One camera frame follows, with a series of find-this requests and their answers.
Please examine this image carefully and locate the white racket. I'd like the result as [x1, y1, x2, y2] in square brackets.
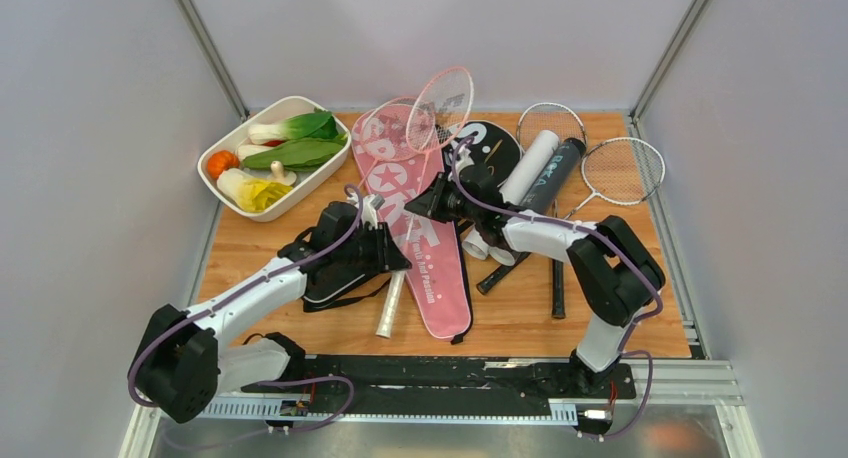
[550, 137, 666, 325]
[476, 101, 588, 297]

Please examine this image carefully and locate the pink badminton racket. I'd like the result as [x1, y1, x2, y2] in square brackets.
[376, 66, 474, 339]
[358, 97, 436, 185]

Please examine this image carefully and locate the white shuttlecock tube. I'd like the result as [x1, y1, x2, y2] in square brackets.
[461, 130, 560, 266]

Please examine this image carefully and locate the green leafy vegetable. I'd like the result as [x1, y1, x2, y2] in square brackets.
[241, 134, 347, 170]

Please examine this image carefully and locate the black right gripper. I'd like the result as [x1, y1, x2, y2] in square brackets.
[406, 171, 482, 223]

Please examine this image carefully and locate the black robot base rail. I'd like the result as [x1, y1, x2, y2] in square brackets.
[283, 354, 637, 417]

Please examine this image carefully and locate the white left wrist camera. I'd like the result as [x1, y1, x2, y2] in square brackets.
[359, 194, 385, 229]

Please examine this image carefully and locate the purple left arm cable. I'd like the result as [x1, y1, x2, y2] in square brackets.
[127, 183, 366, 436]

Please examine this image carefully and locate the white racket left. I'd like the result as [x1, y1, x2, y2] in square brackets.
[476, 101, 588, 297]

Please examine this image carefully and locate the white racket right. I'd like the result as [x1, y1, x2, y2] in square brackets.
[550, 137, 666, 325]

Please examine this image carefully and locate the black racket cover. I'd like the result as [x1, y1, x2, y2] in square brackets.
[294, 121, 523, 313]

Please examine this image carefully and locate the yellow napa cabbage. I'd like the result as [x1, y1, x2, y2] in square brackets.
[216, 168, 293, 213]

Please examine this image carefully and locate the black shuttlecock tube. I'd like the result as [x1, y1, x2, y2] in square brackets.
[519, 138, 587, 214]

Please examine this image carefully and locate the pink racket cover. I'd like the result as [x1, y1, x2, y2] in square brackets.
[352, 111, 471, 340]

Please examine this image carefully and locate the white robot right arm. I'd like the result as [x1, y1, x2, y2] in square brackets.
[404, 173, 666, 396]

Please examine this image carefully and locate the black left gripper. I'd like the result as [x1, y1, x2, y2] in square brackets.
[334, 222, 412, 275]

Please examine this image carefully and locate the green bok choy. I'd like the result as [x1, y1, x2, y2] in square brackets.
[247, 110, 338, 145]

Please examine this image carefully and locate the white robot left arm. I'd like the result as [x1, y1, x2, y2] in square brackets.
[128, 194, 411, 423]

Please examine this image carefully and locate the beige mushroom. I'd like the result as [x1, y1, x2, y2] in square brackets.
[269, 161, 297, 187]

